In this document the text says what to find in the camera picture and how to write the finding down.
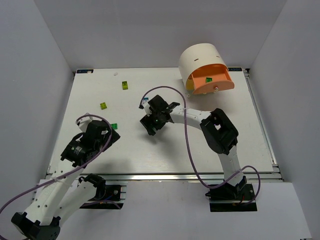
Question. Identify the yellow drawer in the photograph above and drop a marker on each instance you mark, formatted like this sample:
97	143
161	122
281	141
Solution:
189	85

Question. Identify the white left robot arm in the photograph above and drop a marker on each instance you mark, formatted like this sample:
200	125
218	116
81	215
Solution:
43	219

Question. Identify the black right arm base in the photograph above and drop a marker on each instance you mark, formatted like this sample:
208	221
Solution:
221	200

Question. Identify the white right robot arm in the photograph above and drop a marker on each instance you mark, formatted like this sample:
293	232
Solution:
219	132

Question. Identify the white cylindrical drawer cabinet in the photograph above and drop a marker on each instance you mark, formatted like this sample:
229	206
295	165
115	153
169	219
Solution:
197	56

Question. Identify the lime small lego brick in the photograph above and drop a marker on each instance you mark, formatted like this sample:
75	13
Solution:
103	106

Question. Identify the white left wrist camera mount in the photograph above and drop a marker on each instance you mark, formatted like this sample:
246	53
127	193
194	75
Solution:
84	121

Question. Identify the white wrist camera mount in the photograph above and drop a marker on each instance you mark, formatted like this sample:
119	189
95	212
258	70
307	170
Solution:
144	105
84	121

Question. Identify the lime square lego brick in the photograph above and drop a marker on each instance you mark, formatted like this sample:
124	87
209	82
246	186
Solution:
125	85

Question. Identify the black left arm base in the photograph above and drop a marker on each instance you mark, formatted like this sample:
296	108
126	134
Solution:
110	196

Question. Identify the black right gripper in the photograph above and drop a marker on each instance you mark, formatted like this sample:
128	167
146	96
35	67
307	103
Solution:
149	120

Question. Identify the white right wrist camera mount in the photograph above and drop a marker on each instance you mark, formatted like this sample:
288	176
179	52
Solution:
144	105

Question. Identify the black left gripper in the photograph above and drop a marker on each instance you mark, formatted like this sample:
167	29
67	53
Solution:
110	135

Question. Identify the long green lego brick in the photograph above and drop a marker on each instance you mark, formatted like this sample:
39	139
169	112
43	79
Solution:
208	80

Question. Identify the orange drawer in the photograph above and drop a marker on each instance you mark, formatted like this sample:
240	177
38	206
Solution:
220	75

